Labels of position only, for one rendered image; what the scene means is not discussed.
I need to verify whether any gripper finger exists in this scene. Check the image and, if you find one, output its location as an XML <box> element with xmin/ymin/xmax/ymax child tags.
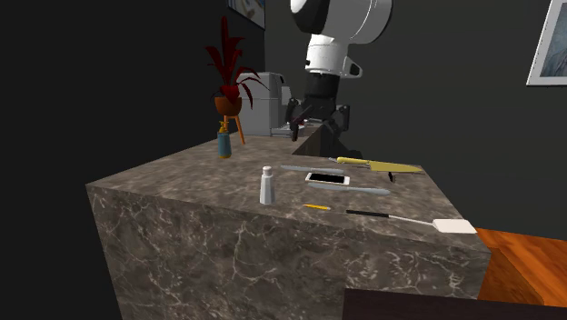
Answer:
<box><xmin>284</xmin><ymin>97</ymin><xmax>313</xmax><ymax>143</ymax></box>
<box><xmin>327</xmin><ymin>104</ymin><xmax>352</xmax><ymax>135</ymax></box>

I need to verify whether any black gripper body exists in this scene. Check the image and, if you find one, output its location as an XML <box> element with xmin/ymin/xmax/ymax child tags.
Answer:
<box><xmin>304</xmin><ymin>72</ymin><xmax>343</xmax><ymax>122</ymax></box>

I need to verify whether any grey coffee machine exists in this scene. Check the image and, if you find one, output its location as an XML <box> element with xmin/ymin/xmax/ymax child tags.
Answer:
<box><xmin>238</xmin><ymin>71</ymin><xmax>296</xmax><ymax>138</ymax></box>

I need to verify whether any short grey pen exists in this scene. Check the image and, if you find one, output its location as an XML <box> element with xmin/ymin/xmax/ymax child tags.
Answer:
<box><xmin>279</xmin><ymin>164</ymin><xmax>345</xmax><ymax>175</ymax></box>

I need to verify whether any white phone with black screen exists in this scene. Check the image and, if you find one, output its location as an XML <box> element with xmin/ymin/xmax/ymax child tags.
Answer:
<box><xmin>303</xmin><ymin>171</ymin><xmax>352</xmax><ymax>186</ymax></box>

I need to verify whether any yellow knife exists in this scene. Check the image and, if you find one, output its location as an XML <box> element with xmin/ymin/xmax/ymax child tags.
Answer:
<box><xmin>328</xmin><ymin>155</ymin><xmax>424</xmax><ymax>175</ymax></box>

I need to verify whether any red plant in brown pot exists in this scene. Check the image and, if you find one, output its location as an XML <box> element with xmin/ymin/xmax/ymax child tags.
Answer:
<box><xmin>204</xmin><ymin>15</ymin><xmax>270</xmax><ymax>145</ymax></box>

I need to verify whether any long grey pen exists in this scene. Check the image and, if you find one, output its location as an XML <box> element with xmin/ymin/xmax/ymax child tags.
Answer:
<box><xmin>306</xmin><ymin>182</ymin><xmax>393</xmax><ymax>197</ymax></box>

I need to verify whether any blue spray bottle yellow top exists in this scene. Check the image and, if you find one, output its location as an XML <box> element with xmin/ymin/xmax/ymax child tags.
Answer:
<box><xmin>216</xmin><ymin>119</ymin><xmax>234</xmax><ymax>160</ymax></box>

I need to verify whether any white salt shaker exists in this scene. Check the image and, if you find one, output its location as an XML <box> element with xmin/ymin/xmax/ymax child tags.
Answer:
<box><xmin>258</xmin><ymin>165</ymin><xmax>277</xmax><ymax>206</ymax></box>

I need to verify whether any wall picture with blue print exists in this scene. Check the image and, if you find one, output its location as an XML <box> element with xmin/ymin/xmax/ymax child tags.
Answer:
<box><xmin>227</xmin><ymin>0</ymin><xmax>267</xmax><ymax>30</ymax></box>

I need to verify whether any black handled white spatula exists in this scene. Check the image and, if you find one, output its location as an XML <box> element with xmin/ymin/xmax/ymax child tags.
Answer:
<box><xmin>344</xmin><ymin>208</ymin><xmax>479</xmax><ymax>235</ymax></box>

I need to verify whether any white framed wall picture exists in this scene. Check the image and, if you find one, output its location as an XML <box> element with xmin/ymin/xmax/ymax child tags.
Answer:
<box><xmin>525</xmin><ymin>0</ymin><xmax>567</xmax><ymax>86</ymax></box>

